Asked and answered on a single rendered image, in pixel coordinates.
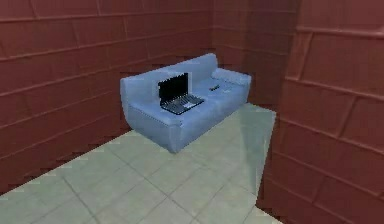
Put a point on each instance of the light blue sofa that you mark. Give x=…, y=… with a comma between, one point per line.
x=200, y=123

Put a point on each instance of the black open laptop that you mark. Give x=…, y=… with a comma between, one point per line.
x=175, y=89

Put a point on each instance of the black remote control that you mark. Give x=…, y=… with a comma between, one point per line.
x=214, y=88

